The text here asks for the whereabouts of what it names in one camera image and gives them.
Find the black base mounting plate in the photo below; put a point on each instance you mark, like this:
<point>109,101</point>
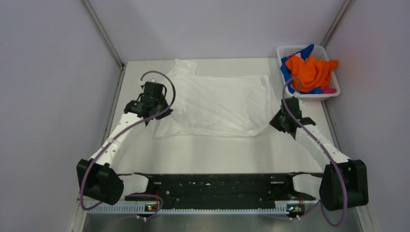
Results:
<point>220,191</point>

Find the white t shirt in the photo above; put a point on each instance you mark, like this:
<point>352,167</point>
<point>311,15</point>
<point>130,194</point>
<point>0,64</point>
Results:
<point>236,106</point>

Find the pink garment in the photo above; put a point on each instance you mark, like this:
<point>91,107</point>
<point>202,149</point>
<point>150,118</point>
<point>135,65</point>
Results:
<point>329,90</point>

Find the white plastic laundry basket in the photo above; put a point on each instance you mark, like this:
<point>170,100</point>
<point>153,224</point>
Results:
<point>319,53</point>

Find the blue t shirt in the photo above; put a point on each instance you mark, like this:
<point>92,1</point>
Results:
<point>302,51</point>

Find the orange t shirt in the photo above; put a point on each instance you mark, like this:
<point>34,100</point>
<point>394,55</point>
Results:
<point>310,73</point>

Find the grey slotted cable duct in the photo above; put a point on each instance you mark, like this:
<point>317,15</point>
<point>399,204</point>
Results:
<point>138,208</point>

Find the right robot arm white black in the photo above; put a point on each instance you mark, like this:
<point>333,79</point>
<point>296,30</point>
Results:
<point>344,180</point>

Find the grey aluminium corner post right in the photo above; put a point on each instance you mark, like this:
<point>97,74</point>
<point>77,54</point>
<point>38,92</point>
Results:
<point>337,20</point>

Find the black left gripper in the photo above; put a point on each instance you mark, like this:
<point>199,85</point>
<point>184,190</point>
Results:
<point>163,114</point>

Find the grey aluminium corner post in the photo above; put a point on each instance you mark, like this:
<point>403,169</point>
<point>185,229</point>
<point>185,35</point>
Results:
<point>102,33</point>
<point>337,20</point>

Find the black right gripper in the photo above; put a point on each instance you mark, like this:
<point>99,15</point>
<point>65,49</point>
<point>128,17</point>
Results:
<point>274,122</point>

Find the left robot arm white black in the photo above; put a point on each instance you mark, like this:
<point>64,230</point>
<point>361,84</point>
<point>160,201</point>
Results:
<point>97,176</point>

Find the grey aluminium corner post left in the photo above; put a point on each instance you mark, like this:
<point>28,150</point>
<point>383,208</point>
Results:
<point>102,33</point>

